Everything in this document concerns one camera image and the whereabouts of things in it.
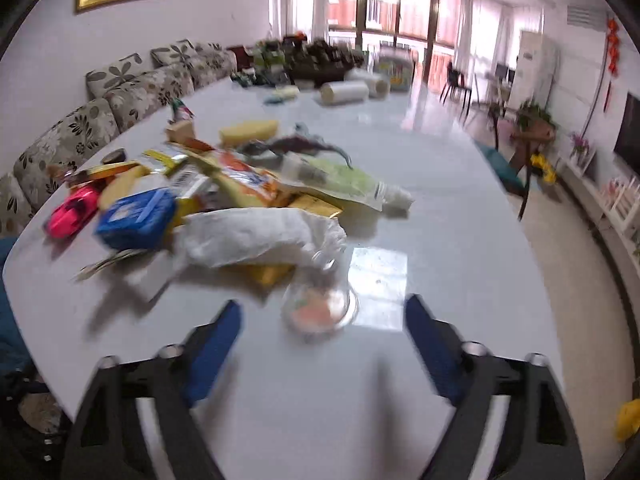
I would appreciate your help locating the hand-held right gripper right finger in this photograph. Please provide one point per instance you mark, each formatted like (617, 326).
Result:
(435, 350)

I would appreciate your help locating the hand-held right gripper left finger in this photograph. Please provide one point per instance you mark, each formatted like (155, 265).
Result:
(215, 350)

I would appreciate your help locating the clear round lid container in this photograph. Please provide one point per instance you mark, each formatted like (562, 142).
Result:
(320, 310)

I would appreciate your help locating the grey green dinosaur toy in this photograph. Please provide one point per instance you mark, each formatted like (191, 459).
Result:
(290, 146)

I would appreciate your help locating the plain yellow packet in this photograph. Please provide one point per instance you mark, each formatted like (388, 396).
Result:
(270, 274)
(315, 205)

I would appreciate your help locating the white crumpled plastic bag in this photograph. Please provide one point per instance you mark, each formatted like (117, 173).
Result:
(250, 235)

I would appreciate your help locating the blue white packet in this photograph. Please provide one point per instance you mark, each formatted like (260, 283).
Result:
(132, 217)

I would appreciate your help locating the white barcode packet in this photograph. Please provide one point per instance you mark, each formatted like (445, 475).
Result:
(192, 182)

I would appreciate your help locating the orange white snack packet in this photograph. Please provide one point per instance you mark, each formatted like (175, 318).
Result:
(245, 177)

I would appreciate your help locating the pale yellow wrapper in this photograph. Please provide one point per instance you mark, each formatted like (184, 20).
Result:
(122, 187)

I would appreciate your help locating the green pouch with white cap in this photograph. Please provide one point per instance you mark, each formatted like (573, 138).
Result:
(340, 180)

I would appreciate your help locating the wooden chair with teal cushion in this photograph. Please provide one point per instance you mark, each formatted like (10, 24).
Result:
(505, 167)

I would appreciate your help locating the pink toy car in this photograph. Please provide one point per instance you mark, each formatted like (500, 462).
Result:
(72, 210)

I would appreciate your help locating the yellow object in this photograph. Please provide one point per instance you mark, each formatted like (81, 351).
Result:
(629, 420)

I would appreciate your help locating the blue cloth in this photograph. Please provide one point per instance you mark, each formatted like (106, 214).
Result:
(10, 320)

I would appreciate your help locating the yellow toy on floor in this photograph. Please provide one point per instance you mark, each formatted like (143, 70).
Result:
(545, 167)

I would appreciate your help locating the brown orange snack wrapper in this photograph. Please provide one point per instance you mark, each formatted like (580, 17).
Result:
(95, 172)

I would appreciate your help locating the yellow sponge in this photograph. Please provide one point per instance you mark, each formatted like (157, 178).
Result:
(247, 132)

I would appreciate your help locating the small wooden block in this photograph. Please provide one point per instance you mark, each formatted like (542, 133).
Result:
(180, 132)

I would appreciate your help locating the white low cabinet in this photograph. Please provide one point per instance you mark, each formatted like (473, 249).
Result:
(600, 200)

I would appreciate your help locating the green red white tube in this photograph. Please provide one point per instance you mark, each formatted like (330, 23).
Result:
(180, 110)

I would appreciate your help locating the potted green plant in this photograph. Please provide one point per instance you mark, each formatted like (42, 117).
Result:
(532, 115)

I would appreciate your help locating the floral patterned sofa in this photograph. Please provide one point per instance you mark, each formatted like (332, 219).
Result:
(75, 135)

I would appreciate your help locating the cream and blue small dish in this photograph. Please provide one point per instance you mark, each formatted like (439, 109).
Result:
(285, 94)

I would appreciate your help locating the dark metal chair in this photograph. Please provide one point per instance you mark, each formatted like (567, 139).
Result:
(456, 82)

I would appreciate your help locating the white paper towel roll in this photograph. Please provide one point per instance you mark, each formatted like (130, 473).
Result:
(378, 87)
(345, 92)

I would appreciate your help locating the dark green toy heap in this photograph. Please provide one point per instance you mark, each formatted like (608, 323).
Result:
(250, 80)

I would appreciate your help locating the desk with monitors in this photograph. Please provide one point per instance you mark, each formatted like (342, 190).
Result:
(497, 85)

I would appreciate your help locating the clear jar with yellow label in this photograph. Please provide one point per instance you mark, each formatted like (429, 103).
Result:
(397, 72)

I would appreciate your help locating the black television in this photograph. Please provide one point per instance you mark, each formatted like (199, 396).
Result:
(629, 132)

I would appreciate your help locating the white standing air conditioner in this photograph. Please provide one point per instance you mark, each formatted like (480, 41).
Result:
(532, 67)

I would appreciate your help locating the large window with curtains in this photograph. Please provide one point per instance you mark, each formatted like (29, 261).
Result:
(415, 10)

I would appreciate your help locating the red hanging decoration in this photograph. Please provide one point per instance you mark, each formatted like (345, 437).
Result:
(611, 50)

